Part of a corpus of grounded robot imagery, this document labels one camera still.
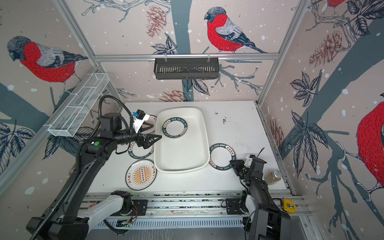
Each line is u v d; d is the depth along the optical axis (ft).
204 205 2.49
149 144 2.00
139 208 2.40
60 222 1.19
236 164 2.59
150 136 2.00
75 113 2.45
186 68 3.50
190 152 3.06
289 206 2.38
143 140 1.97
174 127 3.40
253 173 2.24
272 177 2.46
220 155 3.03
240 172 2.54
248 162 2.66
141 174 2.76
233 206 2.40
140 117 1.88
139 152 2.97
